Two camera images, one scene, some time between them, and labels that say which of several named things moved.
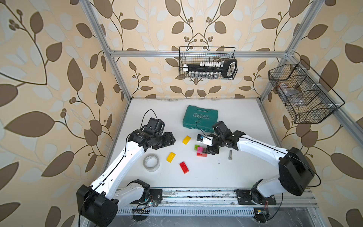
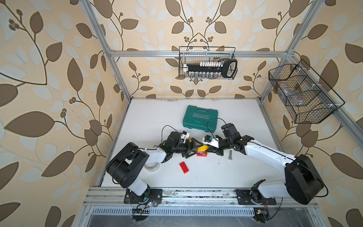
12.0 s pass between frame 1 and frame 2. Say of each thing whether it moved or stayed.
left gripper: moved
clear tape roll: stayed
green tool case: stayed
